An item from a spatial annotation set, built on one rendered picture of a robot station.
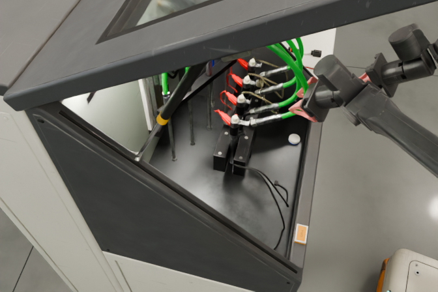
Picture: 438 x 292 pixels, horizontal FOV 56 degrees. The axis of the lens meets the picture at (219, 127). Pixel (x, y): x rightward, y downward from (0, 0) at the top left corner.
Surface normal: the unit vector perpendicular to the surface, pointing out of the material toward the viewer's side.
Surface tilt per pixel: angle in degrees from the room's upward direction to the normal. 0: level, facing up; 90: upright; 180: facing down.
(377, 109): 49
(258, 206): 0
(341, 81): 61
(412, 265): 0
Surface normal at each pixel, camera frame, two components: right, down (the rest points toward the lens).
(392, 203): 0.01, -0.62
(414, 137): -0.72, -0.58
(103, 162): -0.25, 0.75
